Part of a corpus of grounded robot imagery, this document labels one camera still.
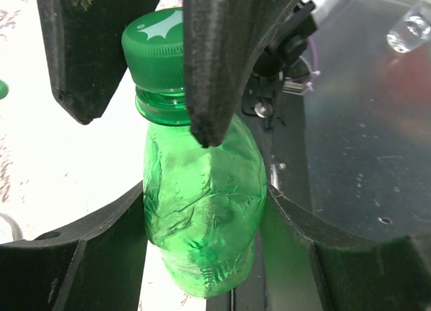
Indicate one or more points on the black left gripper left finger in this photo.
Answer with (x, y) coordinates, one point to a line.
(93, 263)

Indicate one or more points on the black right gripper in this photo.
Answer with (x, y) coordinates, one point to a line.
(224, 40)

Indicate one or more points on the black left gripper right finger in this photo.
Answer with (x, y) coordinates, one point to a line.
(313, 265)

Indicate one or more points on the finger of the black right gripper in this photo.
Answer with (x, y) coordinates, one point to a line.
(82, 42)

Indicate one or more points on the green bottle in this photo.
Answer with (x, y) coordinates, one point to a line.
(202, 206)

